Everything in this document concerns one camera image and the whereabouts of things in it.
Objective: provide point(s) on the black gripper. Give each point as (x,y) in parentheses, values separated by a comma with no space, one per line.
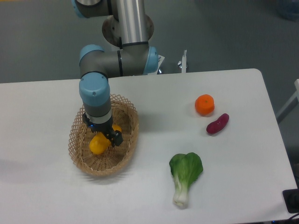
(114,137)

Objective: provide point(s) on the yellow mango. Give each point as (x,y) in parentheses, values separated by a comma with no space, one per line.
(99,144)

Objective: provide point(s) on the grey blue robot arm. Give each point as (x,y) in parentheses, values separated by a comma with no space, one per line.
(135,57)

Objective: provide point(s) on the woven wicker basket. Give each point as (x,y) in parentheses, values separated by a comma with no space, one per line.
(114,158)

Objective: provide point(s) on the green bok choy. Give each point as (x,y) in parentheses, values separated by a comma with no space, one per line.
(185,170)

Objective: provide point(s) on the orange tangerine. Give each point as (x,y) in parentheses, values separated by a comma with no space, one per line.
(204,104)

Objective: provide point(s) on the purple sweet potato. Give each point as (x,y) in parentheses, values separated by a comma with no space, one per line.
(218,125)

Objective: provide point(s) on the white table leg right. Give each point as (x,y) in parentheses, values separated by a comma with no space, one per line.
(289,105)

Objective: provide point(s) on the black device at table edge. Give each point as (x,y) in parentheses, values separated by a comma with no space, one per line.
(291,198)

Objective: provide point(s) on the white metal base frame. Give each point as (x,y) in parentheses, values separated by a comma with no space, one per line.
(182,64)

